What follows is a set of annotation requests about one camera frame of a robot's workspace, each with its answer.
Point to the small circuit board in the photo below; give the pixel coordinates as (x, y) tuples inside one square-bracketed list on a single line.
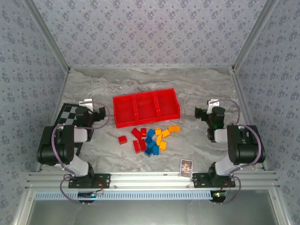
[(219, 194), (90, 195)]

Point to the red three-compartment bin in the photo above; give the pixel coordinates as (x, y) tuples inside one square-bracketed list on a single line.
[(124, 110)]

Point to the aluminium mounting rail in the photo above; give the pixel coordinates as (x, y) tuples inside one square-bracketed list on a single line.
[(150, 180)]

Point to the small playing card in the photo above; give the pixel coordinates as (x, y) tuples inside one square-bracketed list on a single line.
[(185, 168)]

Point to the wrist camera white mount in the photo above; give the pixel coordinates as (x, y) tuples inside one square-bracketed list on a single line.
[(214, 103), (84, 103)]

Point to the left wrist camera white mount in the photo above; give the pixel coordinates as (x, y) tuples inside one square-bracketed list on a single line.
[(84, 103)]

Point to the yellow lego brick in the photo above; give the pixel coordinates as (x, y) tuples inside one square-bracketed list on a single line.
[(158, 131), (174, 128), (165, 133), (163, 145), (159, 140)]

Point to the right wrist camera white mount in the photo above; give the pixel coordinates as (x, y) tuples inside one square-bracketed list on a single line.
[(214, 103)]

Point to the aluminium frame post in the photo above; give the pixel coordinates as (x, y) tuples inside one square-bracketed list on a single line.
[(253, 35), (49, 35)]

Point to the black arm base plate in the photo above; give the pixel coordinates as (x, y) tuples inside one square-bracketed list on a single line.
[(199, 180), (105, 180)]

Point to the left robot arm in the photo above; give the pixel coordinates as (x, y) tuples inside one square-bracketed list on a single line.
[(50, 150)]

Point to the blue lego brick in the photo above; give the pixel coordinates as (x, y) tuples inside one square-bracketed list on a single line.
[(152, 144), (148, 140), (155, 150), (150, 133), (147, 152)]

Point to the black grey chessboard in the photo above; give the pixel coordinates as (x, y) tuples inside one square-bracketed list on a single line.
[(68, 112)]

